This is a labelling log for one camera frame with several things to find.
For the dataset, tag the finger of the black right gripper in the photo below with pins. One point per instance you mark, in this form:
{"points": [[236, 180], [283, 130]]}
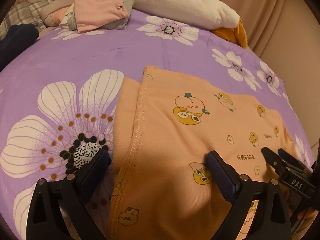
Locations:
{"points": [[293, 162], [278, 163]]}

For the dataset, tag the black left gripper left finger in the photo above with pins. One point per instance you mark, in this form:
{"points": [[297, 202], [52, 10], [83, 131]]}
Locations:
{"points": [[45, 220]]}

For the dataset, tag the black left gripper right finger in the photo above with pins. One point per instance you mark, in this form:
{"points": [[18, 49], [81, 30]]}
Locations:
{"points": [[271, 219]]}

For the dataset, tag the orange cartoon print garment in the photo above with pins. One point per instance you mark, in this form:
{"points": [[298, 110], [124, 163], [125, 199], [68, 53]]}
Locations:
{"points": [[164, 127]]}

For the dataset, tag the purple floral bed sheet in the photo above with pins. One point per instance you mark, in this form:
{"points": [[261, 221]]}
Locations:
{"points": [[59, 98]]}

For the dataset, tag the beige curtain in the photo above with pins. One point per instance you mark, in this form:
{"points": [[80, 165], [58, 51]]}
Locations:
{"points": [[275, 12]]}

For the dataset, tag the dark navy garment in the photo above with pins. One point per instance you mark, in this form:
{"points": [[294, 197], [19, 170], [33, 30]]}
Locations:
{"points": [[17, 40]]}

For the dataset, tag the white and orange plush pillow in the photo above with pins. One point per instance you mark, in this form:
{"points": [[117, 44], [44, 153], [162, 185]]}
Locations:
{"points": [[212, 15]]}

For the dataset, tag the plaid blanket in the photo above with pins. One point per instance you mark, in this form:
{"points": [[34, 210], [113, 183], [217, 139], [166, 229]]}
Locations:
{"points": [[25, 13]]}

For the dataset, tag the pink folded garment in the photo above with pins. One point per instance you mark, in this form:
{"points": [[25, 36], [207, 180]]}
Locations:
{"points": [[93, 14]]}

